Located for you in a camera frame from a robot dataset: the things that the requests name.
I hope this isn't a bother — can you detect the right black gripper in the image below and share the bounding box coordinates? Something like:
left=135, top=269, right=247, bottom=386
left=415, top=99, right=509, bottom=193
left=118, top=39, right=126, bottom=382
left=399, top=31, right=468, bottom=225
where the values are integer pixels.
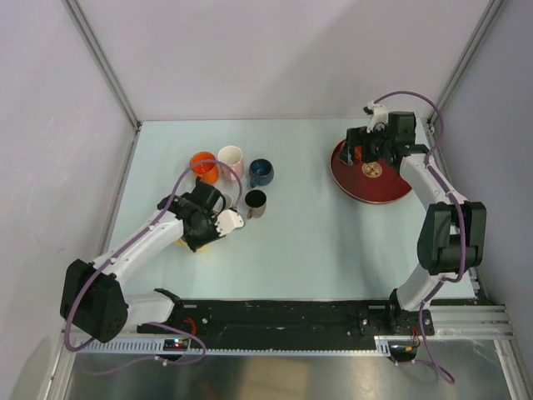
left=338, top=123, right=394, bottom=166

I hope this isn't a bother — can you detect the yellow mug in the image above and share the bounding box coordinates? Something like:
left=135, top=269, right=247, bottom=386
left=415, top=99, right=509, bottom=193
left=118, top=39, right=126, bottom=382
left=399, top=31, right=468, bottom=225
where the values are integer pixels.
left=174, top=237, right=212, bottom=254

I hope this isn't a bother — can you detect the orange mug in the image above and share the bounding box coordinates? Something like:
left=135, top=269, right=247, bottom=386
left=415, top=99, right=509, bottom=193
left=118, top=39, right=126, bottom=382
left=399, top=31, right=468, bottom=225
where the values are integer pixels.
left=190, top=152, right=219, bottom=185

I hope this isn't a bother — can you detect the brown mug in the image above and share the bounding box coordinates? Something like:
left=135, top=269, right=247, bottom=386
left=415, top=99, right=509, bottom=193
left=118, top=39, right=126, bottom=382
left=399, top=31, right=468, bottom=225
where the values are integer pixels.
left=244, top=189, right=267, bottom=219

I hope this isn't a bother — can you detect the pale pink cup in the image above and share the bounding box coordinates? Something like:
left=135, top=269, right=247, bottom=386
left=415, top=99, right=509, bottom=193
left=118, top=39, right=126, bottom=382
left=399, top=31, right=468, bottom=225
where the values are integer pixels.
left=217, top=146, right=244, bottom=183

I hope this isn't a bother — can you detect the blue mug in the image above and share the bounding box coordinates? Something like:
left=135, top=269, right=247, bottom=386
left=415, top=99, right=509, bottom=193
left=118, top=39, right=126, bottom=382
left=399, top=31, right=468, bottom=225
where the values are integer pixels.
left=248, top=158, right=274, bottom=188

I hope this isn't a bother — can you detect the pink mug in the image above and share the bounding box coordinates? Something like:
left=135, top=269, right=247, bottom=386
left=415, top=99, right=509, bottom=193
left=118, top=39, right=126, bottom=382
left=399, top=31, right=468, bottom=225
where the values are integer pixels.
left=221, top=192, right=237, bottom=211

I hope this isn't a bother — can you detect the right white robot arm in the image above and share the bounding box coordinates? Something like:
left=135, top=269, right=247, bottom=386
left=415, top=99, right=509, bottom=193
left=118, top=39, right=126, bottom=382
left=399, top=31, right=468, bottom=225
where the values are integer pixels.
left=331, top=106, right=487, bottom=335

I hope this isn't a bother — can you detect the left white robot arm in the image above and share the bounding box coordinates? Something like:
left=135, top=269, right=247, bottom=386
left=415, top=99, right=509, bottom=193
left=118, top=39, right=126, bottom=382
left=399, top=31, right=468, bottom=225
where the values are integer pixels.
left=60, top=180, right=225, bottom=343

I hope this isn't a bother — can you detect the red round tray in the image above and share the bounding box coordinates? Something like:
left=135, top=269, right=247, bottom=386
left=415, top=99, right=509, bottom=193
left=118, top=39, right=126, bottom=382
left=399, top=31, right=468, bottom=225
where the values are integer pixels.
left=330, top=140, right=412, bottom=204

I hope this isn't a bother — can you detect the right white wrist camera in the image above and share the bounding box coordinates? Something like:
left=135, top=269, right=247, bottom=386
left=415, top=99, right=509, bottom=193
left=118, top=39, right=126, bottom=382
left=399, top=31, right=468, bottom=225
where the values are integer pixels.
left=363, top=102, right=389, bottom=133

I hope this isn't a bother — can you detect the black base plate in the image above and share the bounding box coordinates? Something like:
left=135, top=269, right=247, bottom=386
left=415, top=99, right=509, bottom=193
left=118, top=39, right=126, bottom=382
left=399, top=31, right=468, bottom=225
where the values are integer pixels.
left=137, top=297, right=436, bottom=351

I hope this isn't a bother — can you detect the right aluminium frame post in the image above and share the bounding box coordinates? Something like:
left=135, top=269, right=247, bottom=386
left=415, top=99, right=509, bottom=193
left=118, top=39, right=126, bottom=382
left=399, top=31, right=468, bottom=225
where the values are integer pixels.
left=436, top=0, right=508, bottom=112

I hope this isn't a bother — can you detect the aluminium frame post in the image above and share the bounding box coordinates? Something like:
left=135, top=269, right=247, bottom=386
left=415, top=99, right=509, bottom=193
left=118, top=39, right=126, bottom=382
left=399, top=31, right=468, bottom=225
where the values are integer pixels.
left=62, top=0, right=142, bottom=134
left=436, top=0, right=508, bottom=112

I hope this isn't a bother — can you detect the white cable duct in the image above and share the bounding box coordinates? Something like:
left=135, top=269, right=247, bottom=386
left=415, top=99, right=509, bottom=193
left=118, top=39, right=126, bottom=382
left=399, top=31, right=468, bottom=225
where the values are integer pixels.
left=77, top=337, right=392, bottom=358

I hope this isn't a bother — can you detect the aluminium rail bar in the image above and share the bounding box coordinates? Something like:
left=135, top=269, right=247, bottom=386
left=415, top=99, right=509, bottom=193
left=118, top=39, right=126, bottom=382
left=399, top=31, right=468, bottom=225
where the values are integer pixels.
left=430, top=306, right=514, bottom=339

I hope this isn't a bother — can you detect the left aluminium frame post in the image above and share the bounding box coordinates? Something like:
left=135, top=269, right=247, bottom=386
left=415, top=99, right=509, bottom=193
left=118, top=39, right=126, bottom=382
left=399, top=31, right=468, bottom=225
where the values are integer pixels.
left=62, top=0, right=142, bottom=134

